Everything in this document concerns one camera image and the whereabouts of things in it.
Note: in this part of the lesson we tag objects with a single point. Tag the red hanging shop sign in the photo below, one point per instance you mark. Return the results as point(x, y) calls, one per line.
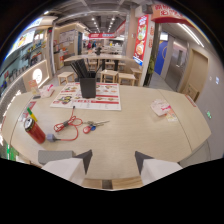
point(101, 35)

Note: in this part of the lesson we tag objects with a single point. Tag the red card on table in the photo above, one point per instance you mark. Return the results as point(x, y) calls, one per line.
point(28, 109)

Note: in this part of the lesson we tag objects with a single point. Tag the red food poster banner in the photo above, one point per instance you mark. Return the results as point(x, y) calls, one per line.
point(141, 38)

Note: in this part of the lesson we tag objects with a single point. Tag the wooden dining table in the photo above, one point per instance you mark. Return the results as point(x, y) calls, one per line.
point(100, 58)

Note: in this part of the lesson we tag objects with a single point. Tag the keys with red fob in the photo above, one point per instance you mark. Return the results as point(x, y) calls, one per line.
point(92, 126)

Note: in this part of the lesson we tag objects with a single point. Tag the black chopstick holder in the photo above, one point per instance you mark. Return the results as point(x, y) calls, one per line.
point(88, 87)

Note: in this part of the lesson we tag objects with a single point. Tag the yellow green marker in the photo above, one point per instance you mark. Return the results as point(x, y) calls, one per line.
point(32, 114)

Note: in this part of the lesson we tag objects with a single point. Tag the pink white paper packet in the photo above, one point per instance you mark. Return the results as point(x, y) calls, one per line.
point(47, 90)

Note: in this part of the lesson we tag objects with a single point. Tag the orange table sign stand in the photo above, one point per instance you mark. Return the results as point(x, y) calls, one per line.
point(34, 87)

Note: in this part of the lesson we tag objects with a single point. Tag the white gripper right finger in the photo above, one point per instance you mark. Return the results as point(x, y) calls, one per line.
point(154, 169)

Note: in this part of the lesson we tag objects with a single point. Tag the wooden stool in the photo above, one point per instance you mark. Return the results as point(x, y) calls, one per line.
point(126, 78)
point(136, 73)
point(66, 77)
point(109, 75)

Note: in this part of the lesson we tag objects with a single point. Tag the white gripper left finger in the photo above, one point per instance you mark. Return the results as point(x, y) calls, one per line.
point(71, 167)

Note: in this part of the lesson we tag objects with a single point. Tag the black chopsticks bundle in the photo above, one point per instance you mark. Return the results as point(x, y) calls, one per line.
point(80, 68)

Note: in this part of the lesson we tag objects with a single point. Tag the gray rectangular box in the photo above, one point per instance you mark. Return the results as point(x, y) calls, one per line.
point(55, 156)

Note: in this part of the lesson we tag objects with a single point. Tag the red soda can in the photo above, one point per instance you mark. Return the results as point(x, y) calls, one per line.
point(34, 129)

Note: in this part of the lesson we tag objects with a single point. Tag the red white menu placemat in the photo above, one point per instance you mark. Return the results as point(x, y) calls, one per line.
point(103, 98)

